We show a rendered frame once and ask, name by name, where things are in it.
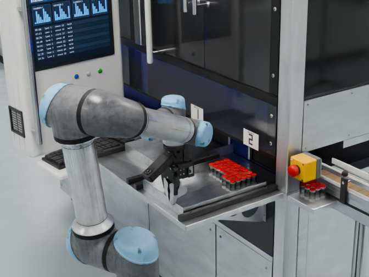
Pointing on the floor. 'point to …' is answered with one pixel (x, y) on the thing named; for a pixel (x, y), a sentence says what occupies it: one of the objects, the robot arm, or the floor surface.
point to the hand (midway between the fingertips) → (170, 201)
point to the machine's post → (289, 131)
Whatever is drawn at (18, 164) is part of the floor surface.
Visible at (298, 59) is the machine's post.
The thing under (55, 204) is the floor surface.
